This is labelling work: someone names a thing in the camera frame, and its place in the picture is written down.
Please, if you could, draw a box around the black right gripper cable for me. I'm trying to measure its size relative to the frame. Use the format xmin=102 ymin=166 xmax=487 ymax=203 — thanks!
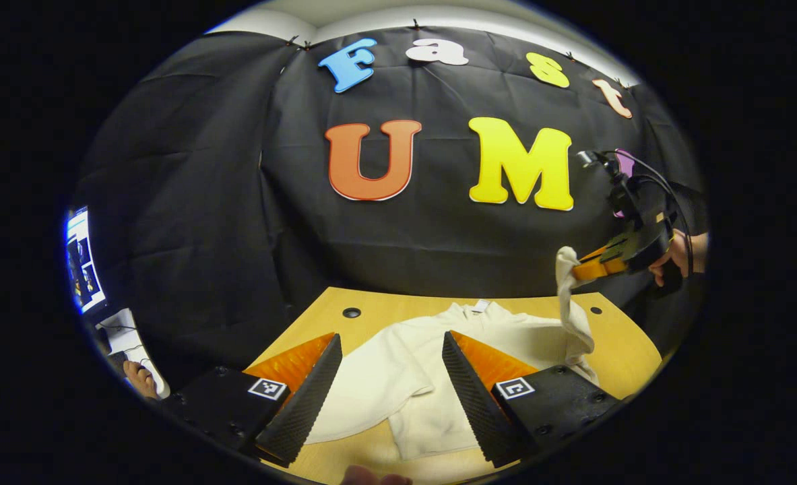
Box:
xmin=600 ymin=148 xmax=695 ymax=277

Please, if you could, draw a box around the computer monitor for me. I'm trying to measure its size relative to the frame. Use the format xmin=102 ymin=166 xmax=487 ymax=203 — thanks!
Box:
xmin=65 ymin=205 xmax=109 ymax=316

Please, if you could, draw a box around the cream white sweater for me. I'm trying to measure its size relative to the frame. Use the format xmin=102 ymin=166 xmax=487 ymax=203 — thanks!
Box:
xmin=304 ymin=246 xmax=601 ymax=462

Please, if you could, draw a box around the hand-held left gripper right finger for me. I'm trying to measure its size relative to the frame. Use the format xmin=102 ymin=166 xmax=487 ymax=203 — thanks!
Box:
xmin=441 ymin=331 xmax=625 ymax=470

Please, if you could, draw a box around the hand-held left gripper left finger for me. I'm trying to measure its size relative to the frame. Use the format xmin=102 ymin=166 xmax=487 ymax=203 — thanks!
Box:
xmin=162 ymin=333 xmax=343 ymax=470

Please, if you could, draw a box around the white side desk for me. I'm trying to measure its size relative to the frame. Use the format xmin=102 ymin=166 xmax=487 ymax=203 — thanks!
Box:
xmin=95 ymin=308 xmax=171 ymax=399

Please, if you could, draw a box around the black backdrop cloth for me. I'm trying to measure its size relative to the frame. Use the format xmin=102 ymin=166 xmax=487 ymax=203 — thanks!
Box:
xmin=75 ymin=27 xmax=709 ymax=405

